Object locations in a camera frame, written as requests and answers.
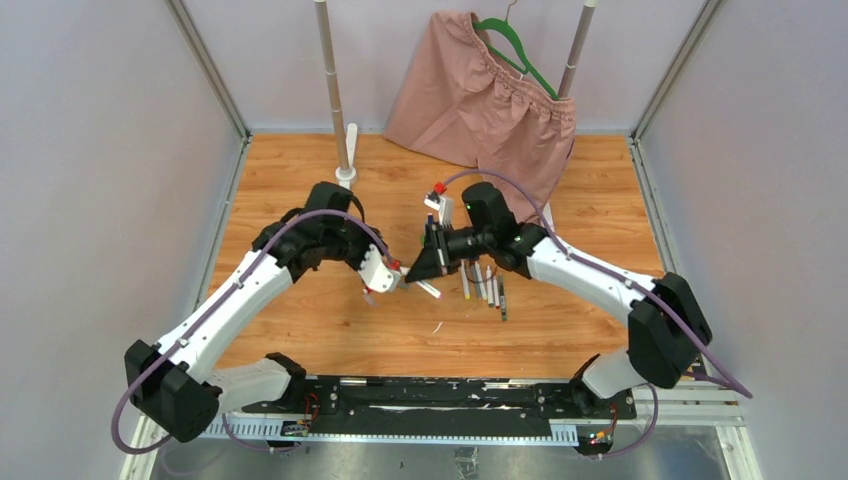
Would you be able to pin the red cap white marker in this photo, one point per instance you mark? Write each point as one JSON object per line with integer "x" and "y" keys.
{"x": 495, "y": 294}

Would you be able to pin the aluminium frame post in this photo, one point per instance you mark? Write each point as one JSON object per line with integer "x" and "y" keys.
{"x": 689, "y": 44}
{"x": 196, "y": 44}

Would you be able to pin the white garment rack left foot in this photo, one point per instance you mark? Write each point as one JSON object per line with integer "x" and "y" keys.
{"x": 346, "y": 174}

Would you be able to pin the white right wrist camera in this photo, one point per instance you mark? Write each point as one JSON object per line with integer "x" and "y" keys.
{"x": 443, "y": 207}

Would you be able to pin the grey garment rack left pole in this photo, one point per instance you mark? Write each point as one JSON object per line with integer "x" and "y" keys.
{"x": 323, "y": 21}

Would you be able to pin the aluminium frame right post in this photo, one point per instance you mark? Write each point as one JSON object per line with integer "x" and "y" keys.
{"x": 689, "y": 44}

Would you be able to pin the pink shorts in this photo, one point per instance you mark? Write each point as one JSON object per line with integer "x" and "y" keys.
{"x": 461, "y": 104}

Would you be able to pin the grey garment rack pole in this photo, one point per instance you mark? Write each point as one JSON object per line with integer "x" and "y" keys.
{"x": 579, "y": 39}
{"x": 323, "y": 21}

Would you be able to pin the white garment rack foot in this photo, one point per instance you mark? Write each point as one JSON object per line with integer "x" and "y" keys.
{"x": 346, "y": 174}
{"x": 548, "y": 216}

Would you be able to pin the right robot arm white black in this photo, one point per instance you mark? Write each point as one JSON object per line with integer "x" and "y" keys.
{"x": 666, "y": 327}

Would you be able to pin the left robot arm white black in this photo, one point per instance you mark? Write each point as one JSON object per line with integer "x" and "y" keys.
{"x": 174, "y": 382}

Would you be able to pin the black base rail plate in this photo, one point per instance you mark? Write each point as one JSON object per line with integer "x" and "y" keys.
{"x": 440, "y": 407}

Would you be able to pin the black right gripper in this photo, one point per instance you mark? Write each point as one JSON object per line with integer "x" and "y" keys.
{"x": 435, "y": 257}

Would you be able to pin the yellow cap white marker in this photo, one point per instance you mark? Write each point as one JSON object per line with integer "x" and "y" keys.
{"x": 465, "y": 282}

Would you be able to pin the grey clear-cap pen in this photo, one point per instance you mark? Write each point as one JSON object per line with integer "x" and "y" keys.
{"x": 501, "y": 297}

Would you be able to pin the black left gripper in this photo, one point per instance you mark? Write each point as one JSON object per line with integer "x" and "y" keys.
{"x": 367, "y": 240}

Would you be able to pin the grey garment rack right pole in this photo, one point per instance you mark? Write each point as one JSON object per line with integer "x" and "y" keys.
{"x": 579, "y": 39}

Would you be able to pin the white garment rack right foot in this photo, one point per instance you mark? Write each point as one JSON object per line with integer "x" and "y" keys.
{"x": 548, "y": 216}

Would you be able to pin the black cap white marker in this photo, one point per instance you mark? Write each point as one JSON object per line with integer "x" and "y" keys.
{"x": 429, "y": 288}

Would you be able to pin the clear pen cap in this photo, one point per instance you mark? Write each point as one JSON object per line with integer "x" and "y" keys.
{"x": 370, "y": 299}

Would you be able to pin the green clothes hanger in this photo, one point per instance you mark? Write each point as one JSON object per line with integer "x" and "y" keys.
{"x": 522, "y": 65}

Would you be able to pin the aluminium frame left post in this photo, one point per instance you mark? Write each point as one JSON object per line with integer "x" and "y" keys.
{"x": 196, "y": 44}

